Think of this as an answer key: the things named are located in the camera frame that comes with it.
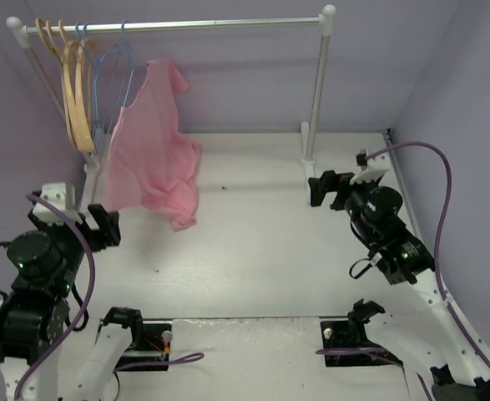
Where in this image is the blue wire hanger on rack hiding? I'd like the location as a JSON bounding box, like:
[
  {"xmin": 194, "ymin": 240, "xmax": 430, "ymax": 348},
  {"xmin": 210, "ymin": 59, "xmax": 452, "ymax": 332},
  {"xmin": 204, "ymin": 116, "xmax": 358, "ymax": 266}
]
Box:
[{"xmin": 75, "ymin": 23, "xmax": 123, "ymax": 155}]

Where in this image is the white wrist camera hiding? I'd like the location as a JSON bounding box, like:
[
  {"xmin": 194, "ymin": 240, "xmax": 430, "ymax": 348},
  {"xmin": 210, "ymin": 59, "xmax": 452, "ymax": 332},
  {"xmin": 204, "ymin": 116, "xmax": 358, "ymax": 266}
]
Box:
[
  {"xmin": 32, "ymin": 182, "xmax": 82, "ymax": 225},
  {"xmin": 350, "ymin": 149, "xmax": 390, "ymax": 185}
]

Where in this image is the white clothes rack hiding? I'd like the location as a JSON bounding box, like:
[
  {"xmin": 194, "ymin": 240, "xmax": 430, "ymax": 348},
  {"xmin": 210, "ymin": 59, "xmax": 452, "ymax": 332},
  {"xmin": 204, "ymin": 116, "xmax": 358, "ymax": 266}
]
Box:
[{"xmin": 6, "ymin": 4, "xmax": 336, "ymax": 211}]

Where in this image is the wooden hanger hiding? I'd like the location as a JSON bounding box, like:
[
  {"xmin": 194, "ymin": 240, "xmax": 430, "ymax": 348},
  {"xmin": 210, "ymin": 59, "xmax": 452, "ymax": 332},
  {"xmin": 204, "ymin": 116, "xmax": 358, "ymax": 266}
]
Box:
[
  {"xmin": 45, "ymin": 20, "xmax": 93, "ymax": 151},
  {"xmin": 57, "ymin": 19, "xmax": 104, "ymax": 153},
  {"xmin": 35, "ymin": 18, "xmax": 93, "ymax": 153}
]

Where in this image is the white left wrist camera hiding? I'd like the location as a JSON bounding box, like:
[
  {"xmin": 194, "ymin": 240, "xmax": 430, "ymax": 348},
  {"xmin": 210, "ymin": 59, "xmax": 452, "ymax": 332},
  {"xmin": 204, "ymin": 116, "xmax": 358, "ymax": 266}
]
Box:
[{"xmin": 32, "ymin": 182, "xmax": 82, "ymax": 225}]

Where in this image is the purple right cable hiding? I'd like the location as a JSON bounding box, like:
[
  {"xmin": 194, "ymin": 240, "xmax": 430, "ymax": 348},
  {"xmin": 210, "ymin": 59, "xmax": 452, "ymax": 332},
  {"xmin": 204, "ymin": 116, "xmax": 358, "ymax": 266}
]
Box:
[{"xmin": 315, "ymin": 141, "xmax": 490, "ymax": 401}]

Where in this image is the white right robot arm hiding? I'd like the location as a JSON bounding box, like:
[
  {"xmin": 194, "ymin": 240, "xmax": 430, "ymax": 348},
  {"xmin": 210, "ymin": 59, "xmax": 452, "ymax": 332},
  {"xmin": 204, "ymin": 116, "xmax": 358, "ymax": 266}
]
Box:
[{"xmin": 308, "ymin": 170, "xmax": 490, "ymax": 400}]

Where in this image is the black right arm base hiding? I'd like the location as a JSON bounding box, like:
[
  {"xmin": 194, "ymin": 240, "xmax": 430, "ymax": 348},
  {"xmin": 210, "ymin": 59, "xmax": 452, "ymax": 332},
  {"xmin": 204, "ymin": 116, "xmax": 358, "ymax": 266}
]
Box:
[{"xmin": 316, "ymin": 319, "xmax": 403, "ymax": 368}]

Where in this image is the blue wire hanger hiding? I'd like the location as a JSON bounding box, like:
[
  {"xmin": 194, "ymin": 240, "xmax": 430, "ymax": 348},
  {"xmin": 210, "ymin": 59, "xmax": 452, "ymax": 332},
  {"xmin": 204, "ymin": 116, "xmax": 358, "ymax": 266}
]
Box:
[
  {"xmin": 83, "ymin": 23, "xmax": 119, "ymax": 156},
  {"xmin": 110, "ymin": 20, "xmax": 144, "ymax": 113},
  {"xmin": 75, "ymin": 23, "xmax": 123, "ymax": 155}
]

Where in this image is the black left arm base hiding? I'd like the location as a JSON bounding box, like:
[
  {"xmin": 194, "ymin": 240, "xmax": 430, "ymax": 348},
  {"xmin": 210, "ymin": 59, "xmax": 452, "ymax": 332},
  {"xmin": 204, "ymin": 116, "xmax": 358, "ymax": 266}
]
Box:
[{"xmin": 115, "ymin": 320, "xmax": 172, "ymax": 372}]

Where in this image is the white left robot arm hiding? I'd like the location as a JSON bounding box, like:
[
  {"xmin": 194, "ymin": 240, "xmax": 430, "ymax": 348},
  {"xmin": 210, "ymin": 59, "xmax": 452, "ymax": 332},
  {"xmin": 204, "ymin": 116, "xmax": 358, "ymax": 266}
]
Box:
[{"xmin": 0, "ymin": 205, "xmax": 144, "ymax": 400}]

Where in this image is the pink t shirt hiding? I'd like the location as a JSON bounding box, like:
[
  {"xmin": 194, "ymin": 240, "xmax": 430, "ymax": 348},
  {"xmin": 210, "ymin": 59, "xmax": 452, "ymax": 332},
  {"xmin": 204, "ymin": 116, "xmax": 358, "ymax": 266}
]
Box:
[{"xmin": 105, "ymin": 58, "xmax": 202, "ymax": 231}]

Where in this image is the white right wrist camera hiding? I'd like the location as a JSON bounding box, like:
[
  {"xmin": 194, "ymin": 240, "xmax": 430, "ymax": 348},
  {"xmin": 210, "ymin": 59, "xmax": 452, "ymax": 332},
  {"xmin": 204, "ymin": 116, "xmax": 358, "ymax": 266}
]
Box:
[{"xmin": 350, "ymin": 149, "xmax": 390, "ymax": 185}]

